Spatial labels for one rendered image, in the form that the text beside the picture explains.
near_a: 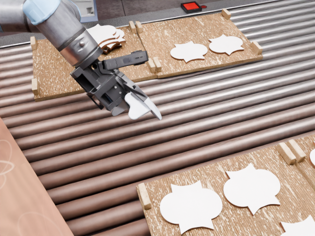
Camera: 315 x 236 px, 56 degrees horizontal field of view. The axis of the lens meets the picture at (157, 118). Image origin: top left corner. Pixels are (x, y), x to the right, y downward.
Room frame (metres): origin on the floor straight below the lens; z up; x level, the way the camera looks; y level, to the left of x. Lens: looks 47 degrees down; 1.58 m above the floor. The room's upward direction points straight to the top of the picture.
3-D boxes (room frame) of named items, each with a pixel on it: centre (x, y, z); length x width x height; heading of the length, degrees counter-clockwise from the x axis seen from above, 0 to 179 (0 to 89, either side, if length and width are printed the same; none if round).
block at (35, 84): (0.73, 0.40, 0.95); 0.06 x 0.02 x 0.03; 17
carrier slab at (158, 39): (1.03, -0.15, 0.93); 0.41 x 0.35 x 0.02; 106
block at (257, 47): (0.96, -0.37, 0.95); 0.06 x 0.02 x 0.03; 16
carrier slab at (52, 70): (0.92, 0.25, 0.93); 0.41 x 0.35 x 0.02; 107
